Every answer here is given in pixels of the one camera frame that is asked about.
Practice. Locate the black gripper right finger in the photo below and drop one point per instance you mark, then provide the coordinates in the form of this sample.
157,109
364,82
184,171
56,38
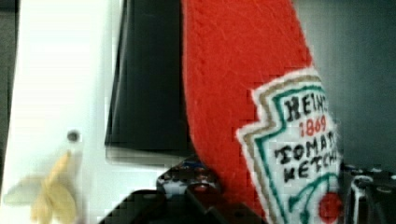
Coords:
369,195

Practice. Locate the red felt ketchup bottle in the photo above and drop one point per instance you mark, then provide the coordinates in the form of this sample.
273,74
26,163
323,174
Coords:
258,113

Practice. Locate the peeled toy banana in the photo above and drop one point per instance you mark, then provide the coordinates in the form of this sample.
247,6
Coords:
48,196

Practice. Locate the black toaster oven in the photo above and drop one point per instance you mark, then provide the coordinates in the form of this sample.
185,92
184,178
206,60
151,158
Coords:
147,110

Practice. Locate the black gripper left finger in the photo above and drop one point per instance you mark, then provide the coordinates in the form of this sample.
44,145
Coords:
188,193

